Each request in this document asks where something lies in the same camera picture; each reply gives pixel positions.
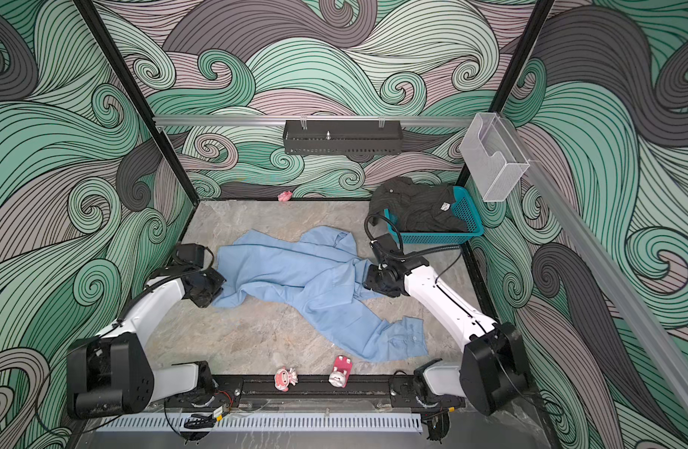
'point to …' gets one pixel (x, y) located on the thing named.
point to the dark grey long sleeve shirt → (416, 207)
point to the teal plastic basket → (470, 216)
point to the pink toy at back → (284, 195)
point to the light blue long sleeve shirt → (315, 276)
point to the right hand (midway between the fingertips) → (372, 284)
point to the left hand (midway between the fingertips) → (224, 284)
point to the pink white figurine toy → (283, 377)
